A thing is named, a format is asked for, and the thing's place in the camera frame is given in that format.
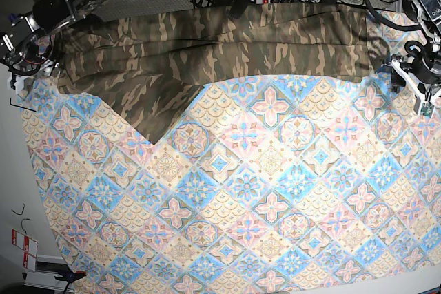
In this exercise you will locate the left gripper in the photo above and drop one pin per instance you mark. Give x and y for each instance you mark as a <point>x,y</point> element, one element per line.
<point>425,80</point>

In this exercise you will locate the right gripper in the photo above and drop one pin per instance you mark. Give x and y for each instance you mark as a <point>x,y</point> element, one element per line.
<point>26,58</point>

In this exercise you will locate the camouflage T-shirt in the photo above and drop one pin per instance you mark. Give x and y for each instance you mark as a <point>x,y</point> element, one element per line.
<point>149,69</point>

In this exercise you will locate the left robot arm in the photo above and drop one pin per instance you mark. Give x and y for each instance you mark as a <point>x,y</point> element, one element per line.
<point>426,16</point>

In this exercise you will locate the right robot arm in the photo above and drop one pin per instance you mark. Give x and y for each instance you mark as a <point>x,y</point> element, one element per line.
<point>50,17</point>

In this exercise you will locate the black hex key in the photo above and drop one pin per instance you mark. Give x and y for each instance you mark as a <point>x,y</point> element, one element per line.
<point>20,106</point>

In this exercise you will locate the patterned tile tablecloth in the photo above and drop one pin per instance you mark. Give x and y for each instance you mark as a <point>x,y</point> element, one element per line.
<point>265,184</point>

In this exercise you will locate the red white label sheet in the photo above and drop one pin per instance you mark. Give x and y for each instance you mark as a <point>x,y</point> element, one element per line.
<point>28,247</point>

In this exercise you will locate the blue orange bottom clamp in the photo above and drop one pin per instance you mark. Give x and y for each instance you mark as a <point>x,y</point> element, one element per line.
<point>69,277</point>

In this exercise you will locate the black mount post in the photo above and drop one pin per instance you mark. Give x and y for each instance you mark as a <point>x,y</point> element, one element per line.
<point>237,8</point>

